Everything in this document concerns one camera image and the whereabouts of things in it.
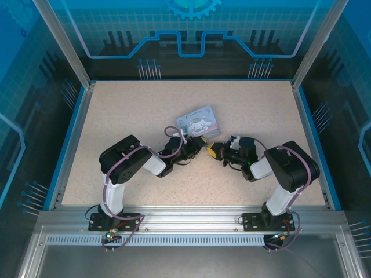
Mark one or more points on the light blue cartoon tin box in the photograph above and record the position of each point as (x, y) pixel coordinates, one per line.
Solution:
(200, 120)

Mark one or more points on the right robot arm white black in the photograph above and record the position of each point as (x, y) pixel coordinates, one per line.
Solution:
(290, 165)

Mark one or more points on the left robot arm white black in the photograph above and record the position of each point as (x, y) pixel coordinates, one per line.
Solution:
(124, 162)

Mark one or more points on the blue table edge trim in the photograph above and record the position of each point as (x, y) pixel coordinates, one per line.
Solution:
(316, 139)
(68, 139)

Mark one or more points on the connector with green light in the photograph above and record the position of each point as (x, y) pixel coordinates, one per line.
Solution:
(279, 237)
(110, 236)

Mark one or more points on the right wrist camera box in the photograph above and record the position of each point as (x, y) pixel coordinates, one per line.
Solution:
(234, 141)

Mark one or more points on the aluminium mounting rail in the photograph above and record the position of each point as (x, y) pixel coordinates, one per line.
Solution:
(188, 217)

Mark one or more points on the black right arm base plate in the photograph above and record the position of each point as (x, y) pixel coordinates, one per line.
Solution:
(250, 223)

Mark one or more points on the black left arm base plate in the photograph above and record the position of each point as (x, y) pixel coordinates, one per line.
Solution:
(94, 226)

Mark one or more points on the aluminium frame post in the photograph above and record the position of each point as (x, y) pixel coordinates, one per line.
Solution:
(66, 43)
(319, 43)

